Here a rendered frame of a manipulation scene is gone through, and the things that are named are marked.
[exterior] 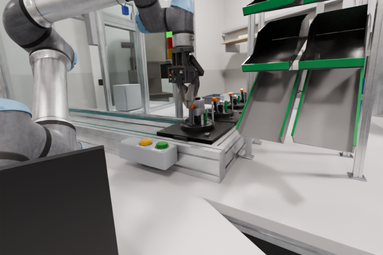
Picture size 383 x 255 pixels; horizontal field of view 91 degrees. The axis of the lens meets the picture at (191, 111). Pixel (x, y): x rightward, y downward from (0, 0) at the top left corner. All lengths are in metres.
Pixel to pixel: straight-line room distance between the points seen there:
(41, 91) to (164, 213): 0.47
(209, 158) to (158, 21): 0.47
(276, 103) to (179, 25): 0.40
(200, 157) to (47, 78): 0.52
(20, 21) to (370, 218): 1.02
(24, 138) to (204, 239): 0.40
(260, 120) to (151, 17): 0.48
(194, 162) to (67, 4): 0.59
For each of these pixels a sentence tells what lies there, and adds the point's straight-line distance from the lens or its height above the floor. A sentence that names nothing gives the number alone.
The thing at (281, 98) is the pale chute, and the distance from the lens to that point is 0.67.
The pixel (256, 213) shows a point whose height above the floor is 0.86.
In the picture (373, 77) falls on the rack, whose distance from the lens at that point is 0.71.
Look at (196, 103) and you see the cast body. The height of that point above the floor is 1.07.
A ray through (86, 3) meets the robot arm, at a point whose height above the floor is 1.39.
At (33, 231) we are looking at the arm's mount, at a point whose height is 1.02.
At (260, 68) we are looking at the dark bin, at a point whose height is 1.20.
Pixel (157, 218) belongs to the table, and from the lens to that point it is 0.51.
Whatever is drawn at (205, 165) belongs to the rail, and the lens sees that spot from 0.60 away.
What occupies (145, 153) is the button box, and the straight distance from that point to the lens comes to 0.64.
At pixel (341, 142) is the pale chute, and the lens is 0.60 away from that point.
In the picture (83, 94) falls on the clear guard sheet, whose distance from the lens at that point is 1.95.
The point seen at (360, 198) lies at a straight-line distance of 0.68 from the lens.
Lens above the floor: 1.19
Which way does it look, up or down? 11 degrees down
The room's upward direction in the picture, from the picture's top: 2 degrees counter-clockwise
